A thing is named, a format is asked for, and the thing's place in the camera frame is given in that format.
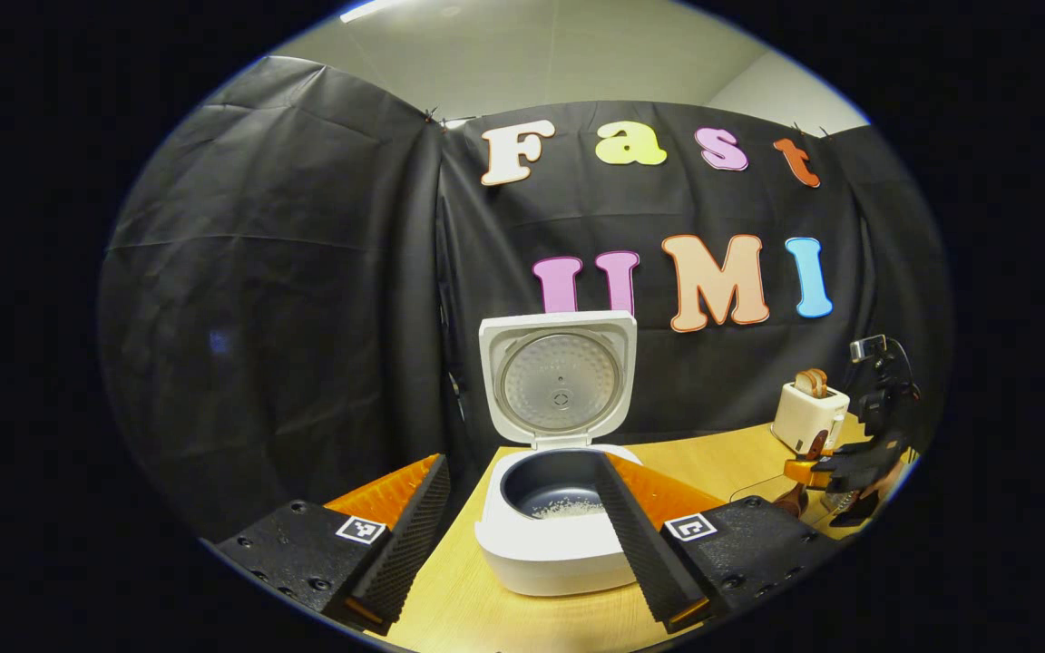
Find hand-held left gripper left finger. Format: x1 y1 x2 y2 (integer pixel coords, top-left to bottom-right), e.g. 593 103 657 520
212 454 452 635

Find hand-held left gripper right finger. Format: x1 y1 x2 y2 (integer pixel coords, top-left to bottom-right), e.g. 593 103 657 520
594 452 843 635

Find brown wooden spoon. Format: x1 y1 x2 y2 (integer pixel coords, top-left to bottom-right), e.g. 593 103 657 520
775 431 830 518

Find white rice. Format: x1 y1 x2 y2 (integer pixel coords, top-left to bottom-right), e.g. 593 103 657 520
530 496 606 521

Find white rice cooker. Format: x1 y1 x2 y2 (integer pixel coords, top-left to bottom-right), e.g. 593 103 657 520
474 311 646 597

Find white toaster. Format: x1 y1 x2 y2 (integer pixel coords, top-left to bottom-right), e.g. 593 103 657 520
771 381 851 456

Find black backdrop cloth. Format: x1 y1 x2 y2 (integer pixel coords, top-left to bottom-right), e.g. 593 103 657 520
98 56 952 545

